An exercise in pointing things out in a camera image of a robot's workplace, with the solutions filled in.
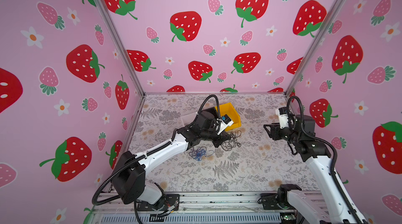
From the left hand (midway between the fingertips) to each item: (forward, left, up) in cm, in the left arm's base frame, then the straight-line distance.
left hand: (230, 136), depth 75 cm
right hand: (+5, -19, +3) cm, 20 cm away
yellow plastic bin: (+32, -3, -18) cm, 37 cm away
